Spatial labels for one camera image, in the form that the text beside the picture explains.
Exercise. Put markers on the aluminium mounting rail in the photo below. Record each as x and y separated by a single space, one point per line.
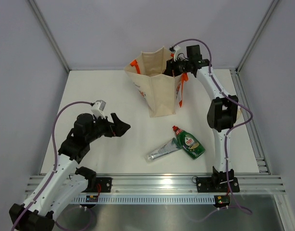
184 184

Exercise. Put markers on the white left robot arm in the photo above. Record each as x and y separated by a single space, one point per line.
66 179

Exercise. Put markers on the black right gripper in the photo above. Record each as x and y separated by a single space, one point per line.
171 68

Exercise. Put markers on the green Fairy dish soap bottle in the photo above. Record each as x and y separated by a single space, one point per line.
188 143

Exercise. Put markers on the aluminium frame post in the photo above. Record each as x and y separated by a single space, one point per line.
48 33
263 23

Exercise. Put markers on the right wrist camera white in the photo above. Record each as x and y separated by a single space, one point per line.
175 51

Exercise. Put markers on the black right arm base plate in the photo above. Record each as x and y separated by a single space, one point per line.
207 185

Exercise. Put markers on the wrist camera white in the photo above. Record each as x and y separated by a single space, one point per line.
98 108
175 51

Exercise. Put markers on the silver toothpaste tube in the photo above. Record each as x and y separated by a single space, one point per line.
168 148

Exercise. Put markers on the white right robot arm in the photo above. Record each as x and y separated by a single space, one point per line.
221 117

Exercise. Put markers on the left aluminium frame post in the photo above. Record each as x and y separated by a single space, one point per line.
48 33

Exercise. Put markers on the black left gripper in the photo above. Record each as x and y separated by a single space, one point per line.
120 127

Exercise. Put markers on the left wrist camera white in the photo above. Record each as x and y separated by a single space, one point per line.
98 108

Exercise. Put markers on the slotted white cable duct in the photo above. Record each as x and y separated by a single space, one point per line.
105 199

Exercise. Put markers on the beige canvas tote bag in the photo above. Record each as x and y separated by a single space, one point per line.
162 92

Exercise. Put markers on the right aluminium frame post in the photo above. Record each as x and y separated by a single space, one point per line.
263 23

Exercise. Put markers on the cream pump lotion bottle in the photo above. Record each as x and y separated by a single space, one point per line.
239 113

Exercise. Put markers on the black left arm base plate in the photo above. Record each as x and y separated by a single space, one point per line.
102 183

